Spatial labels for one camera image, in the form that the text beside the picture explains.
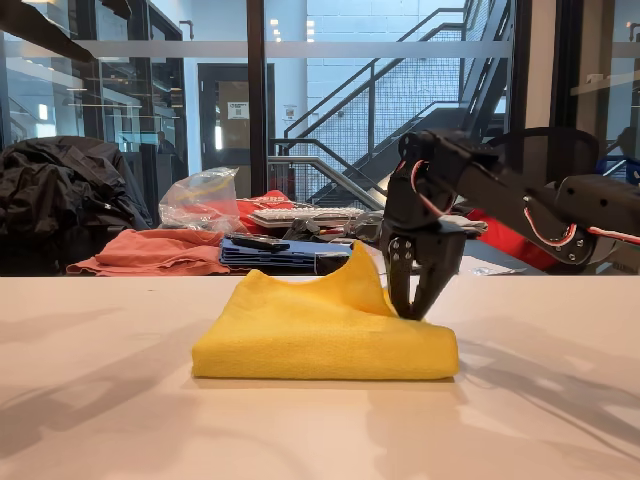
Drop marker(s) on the beige folded cloth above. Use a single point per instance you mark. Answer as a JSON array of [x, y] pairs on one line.
[[472, 226]]

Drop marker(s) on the black metal staircase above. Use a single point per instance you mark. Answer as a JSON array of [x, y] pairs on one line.
[[350, 125]]

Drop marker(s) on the white paper sheet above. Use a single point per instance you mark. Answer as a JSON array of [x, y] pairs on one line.
[[505, 267]]

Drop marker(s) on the red cloth with white print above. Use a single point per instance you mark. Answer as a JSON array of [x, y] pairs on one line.
[[265, 200]]

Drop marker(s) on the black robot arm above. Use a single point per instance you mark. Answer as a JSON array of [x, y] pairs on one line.
[[500, 185]]

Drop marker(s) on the black keypad phone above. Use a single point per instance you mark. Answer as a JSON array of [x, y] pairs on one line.
[[260, 243]]

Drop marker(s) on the small clear screw bag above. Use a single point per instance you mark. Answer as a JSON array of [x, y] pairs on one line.
[[484, 271]]

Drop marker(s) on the black gripper fixed finger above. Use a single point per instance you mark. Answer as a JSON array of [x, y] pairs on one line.
[[120, 6], [432, 292]]

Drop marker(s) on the yellow microfiber towel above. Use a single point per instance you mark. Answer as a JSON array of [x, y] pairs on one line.
[[320, 345]]

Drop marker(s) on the small red package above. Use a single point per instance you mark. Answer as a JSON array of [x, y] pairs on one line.
[[332, 231]]

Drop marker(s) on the blue folded cloth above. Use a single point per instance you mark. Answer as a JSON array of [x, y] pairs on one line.
[[270, 257]]

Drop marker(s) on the black jacket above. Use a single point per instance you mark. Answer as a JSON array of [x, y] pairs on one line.
[[60, 200]]

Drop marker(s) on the orange folded cloth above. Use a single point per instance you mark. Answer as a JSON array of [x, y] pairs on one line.
[[150, 252]]

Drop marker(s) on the small yellow white notice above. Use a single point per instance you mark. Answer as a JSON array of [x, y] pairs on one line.
[[289, 112]]

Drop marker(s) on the black gripper moving finger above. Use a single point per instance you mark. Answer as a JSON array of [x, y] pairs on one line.
[[400, 280], [35, 27]]

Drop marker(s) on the distant person dark clothes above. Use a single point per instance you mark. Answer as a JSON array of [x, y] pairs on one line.
[[164, 145]]

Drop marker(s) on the small black box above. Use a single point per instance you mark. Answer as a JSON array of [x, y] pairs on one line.
[[325, 262]]

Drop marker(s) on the white computer keyboard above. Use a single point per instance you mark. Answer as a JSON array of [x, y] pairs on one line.
[[300, 216]]

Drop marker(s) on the clear plastic bag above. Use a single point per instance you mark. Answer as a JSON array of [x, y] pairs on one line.
[[200, 200]]

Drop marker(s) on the plain red cloth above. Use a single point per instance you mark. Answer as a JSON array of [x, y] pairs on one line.
[[505, 247]]

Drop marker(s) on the white QR code sign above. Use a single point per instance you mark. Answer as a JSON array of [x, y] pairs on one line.
[[238, 110]]

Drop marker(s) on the dark framed door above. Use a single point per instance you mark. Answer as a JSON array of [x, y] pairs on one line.
[[230, 150]]

